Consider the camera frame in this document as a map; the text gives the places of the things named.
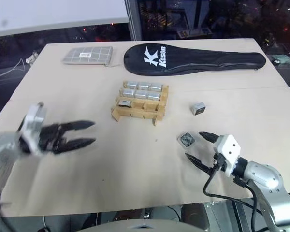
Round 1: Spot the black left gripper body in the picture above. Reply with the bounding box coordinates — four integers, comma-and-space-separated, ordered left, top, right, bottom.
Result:
37, 122, 69, 155

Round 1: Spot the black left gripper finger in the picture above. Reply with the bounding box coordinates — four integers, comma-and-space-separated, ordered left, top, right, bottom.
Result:
55, 137, 98, 155
59, 119, 96, 133

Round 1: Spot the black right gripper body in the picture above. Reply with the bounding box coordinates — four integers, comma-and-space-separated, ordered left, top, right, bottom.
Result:
207, 152, 229, 174

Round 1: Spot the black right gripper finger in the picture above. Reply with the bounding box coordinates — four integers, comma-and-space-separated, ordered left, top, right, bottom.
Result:
198, 131, 220, 145
184, 152, 213, 175

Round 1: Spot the wooden slotted tray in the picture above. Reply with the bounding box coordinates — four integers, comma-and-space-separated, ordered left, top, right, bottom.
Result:
111, 80, 171, 127

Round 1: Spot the small speckled cube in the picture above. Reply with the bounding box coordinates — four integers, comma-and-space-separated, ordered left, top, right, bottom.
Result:
177, 131, 197, 147

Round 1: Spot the grey plaid fabric pouch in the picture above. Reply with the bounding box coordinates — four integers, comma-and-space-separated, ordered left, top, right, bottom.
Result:
61, 46, 115, 68

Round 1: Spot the black Kason racket bag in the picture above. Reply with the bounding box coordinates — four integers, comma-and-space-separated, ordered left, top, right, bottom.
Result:
123, 43, 267, 76

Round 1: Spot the small white object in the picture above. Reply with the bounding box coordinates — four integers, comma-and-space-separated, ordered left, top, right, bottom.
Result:
26, 51, 39, 65

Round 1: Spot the green flat box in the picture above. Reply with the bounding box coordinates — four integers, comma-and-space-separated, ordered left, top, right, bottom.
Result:
271, 54, 290, 64

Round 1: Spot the white board panel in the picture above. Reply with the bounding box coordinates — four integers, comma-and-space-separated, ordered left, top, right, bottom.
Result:
0, 0, 129, 39

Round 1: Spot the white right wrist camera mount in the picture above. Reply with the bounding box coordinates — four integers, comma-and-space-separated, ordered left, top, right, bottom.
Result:
213, 134, 242, 179

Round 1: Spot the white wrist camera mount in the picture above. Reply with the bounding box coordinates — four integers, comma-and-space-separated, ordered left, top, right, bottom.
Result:
18, 102, 49, 154
213, 134, 242, 179

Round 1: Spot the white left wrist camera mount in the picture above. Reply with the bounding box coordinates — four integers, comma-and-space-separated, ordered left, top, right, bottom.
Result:
18, 102, 49, 154

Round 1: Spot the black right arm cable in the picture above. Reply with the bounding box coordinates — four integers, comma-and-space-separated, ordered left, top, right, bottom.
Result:
202, 166, 270, 232

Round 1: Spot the grey window frame post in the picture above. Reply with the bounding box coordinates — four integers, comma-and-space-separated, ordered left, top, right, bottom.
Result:
124, 0, 143, 42

